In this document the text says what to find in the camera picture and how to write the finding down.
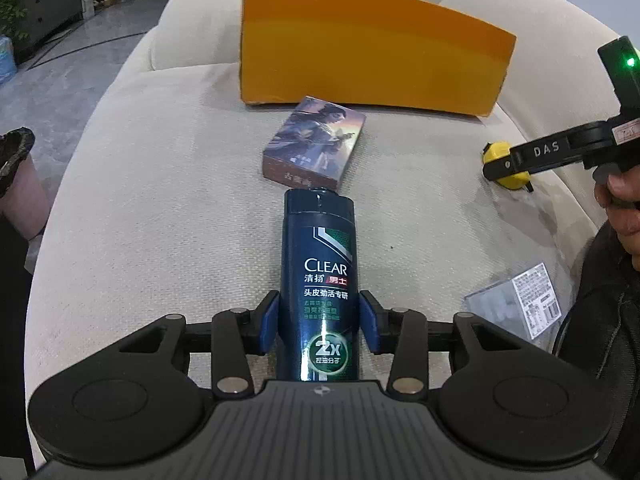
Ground printed card box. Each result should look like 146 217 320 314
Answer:
262 96 367 192

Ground yellow tape measure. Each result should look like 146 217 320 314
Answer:
481 142 535 193

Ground clear plastic box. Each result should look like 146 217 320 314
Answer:
464 261 564 352

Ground blue plastic bag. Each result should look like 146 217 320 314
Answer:
0 35 15 77

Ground person's right hand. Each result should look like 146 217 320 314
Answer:
594 160 640 273

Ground dark blue shampoo bottle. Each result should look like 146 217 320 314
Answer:
276 187 362 383

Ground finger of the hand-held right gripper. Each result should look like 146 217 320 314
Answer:
481 154 510 182

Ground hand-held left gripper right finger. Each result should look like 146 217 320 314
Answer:
359 290 522 397

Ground orange cardboard box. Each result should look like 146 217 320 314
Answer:
239 0 517 117

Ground person's right forearm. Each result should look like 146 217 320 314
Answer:
550 220 640 466

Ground cream fabric sofa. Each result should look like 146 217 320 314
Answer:
25 0 640 461

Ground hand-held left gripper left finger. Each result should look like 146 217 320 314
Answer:
119 290 280 397

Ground leafy green plant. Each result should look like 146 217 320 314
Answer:
0 0 31 48

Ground dark cabinet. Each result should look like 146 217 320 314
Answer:
15 0 83 56

